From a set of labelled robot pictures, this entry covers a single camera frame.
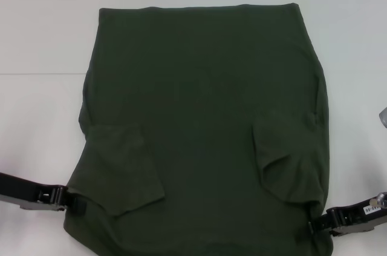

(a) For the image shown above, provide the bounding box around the silver right cable plug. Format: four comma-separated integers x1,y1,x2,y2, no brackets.
369,191,387,209

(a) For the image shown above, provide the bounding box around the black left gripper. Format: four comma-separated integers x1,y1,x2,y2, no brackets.
0,171,88,218

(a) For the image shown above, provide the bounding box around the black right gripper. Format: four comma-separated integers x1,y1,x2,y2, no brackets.
307,200,387,237

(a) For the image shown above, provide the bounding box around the dark green t-shirt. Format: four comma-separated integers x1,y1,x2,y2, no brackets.
60,2,337,256

